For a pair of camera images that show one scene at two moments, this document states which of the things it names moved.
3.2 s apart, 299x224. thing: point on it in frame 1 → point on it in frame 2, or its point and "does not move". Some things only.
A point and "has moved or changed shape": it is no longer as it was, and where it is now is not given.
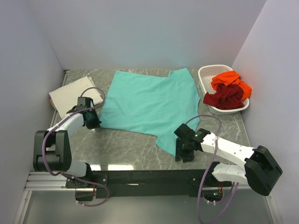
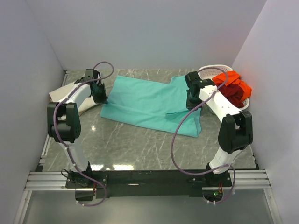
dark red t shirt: x=225 y=97 does not move
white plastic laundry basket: x=206 y=73 does not move
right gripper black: x=187 y=157 → x=189 y=105
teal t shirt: x=153 y=105 has moved or changed shape
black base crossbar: x=110 y=184 does not move
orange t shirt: x=232 y=78 does not move
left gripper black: x=96 y=123 → x=103 y=99
